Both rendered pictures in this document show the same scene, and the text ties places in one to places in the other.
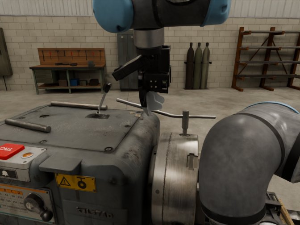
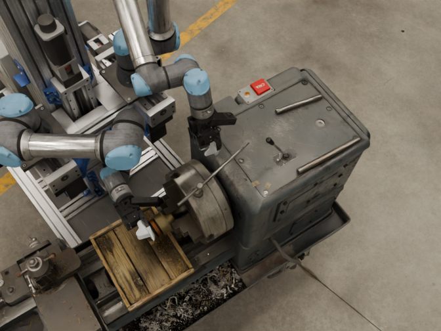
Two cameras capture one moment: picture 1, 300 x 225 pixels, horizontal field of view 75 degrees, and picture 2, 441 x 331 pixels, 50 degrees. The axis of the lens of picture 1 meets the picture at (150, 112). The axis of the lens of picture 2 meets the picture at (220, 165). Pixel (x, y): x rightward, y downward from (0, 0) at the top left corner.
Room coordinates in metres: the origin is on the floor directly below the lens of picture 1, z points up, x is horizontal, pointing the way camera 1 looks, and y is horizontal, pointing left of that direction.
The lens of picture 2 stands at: (1.16, -0.60, 2.79)
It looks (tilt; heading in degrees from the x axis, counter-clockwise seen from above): 62 degrees down; 133
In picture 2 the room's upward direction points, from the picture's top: 2 degrees clockwise
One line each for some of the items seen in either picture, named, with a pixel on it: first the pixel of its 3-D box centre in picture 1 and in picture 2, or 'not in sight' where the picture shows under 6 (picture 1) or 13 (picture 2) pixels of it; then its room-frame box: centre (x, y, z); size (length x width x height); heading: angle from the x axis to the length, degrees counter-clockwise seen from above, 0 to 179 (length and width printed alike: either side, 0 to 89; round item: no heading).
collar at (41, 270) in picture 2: not in sight; (35, 264); (0.38, -0.69, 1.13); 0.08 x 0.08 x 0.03
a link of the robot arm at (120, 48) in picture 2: not in sight; (130, 46); (-0.02, 0.11, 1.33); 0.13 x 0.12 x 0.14; 65
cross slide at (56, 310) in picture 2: not in sight; (57, 293); (0.44, -0.71, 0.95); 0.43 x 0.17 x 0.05; 168
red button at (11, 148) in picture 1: (6, 152); (260, 87); (0.45, 0.38, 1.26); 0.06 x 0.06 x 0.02; 78
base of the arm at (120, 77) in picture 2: not in sight; (132, 66); (-0.02, 0.10, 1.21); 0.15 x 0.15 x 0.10
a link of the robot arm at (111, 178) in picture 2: not in sight; (113, 180); (0.27, -0.27, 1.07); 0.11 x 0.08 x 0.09; 168
